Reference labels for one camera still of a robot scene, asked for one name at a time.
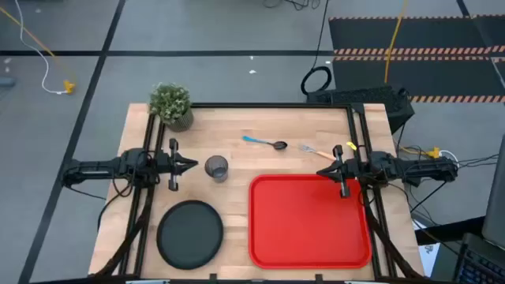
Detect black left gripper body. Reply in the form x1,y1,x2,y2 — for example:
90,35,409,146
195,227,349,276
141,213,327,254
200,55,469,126
156,137,181,192

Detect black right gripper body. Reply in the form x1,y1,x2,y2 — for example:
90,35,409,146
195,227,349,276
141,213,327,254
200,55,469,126
333,144,370,199

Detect orange-handled metal fork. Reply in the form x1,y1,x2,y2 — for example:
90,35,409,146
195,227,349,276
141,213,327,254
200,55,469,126
298,144,336,162

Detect dark ribbed glass cup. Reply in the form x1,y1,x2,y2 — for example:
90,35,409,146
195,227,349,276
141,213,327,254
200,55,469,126
204,155,230,184

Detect blue-handled black spoon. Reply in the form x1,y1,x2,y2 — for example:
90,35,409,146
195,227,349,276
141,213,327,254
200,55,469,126
241,135,288,151

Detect red plastic tray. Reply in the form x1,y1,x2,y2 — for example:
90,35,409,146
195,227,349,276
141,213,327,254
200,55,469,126
248,174,372,270

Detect black round plate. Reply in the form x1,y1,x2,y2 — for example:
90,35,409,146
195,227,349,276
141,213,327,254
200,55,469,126
155,200,224,271

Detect small potted green plant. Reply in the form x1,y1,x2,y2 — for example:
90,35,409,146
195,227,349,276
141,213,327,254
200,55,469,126
148,81,195,133

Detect black computer tower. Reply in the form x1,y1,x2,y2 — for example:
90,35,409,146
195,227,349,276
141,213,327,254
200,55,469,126
306,84,416,135

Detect white paper sheet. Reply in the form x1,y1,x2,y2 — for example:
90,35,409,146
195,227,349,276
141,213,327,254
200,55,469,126
412,220,441,277

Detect grey monitor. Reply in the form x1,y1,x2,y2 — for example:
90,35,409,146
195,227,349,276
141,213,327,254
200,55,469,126
481,133,505,249

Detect black mat with striped edges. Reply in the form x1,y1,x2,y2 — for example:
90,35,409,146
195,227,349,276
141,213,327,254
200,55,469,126
328,14,505,104

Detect black keyboard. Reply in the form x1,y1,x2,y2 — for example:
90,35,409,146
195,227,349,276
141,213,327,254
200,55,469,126
453,232,505,284

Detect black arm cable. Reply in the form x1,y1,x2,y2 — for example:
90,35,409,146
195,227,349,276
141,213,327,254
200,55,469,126
97,183,133,234

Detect black cable bundle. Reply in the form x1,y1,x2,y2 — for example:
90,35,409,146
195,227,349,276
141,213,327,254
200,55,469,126
410,153,500,216

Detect black aluminium table frame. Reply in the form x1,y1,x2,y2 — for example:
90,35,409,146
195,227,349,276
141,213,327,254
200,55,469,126
88,102,425,284

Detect black coiled floor cable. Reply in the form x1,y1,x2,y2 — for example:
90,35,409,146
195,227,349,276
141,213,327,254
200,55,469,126
300,0,333,95

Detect white power cable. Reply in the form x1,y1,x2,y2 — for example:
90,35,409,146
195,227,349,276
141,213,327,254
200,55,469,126
437,149,461,166

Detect long yellow floor cable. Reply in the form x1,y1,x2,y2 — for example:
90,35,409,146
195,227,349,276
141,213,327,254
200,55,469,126
384,0,410,84

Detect white floor cable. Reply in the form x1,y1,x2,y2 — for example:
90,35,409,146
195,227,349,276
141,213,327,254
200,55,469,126
14,0,70,95

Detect tangled black cables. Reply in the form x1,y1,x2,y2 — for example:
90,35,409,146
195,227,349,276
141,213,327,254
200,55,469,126
263,0,321,12

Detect thin yellow floor cable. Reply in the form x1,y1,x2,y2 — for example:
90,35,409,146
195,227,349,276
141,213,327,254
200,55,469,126
0,6,76,86

